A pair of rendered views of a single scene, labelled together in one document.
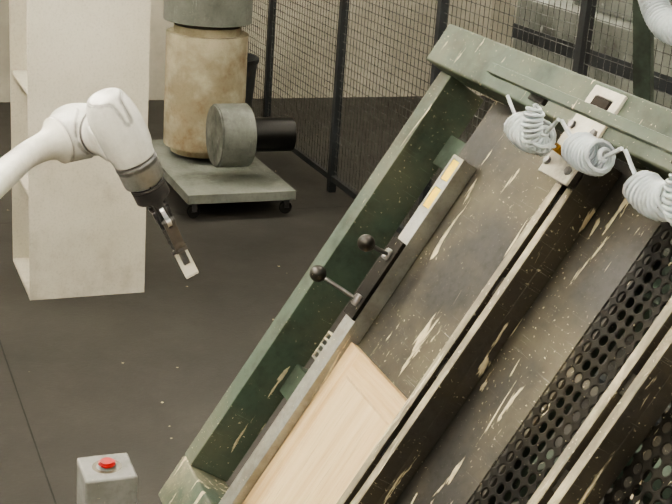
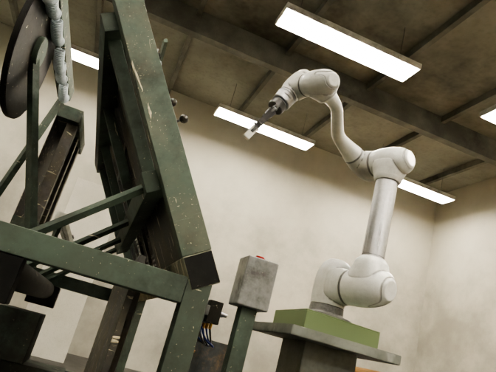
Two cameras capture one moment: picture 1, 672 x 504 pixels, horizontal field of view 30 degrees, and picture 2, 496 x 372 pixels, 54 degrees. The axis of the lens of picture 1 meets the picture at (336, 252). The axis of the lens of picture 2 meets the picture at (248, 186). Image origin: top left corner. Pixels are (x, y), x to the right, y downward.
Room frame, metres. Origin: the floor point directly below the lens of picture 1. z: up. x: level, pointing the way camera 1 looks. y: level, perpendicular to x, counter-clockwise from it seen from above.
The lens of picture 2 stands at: (4.37, 0.66, 0.60)
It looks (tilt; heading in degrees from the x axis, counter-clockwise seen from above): 19 degrees up; 189
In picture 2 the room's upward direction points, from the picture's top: 15 degrees clockwise
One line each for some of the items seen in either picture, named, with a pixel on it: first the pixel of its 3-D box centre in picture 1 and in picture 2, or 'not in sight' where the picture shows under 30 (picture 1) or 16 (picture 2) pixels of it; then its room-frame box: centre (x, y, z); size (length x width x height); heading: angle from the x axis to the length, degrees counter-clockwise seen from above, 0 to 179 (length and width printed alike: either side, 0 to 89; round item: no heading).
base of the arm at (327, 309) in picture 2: not in sight; (323, 313); (2.07, 0.79, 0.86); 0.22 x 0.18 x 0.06; 23
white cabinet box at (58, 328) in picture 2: not in sight; (71, 268); (-1.36, -2.07, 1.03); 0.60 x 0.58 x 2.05; 23
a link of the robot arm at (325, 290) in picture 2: not in sight; (333, 283); (2.09, 0.80, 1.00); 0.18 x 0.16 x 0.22; 46
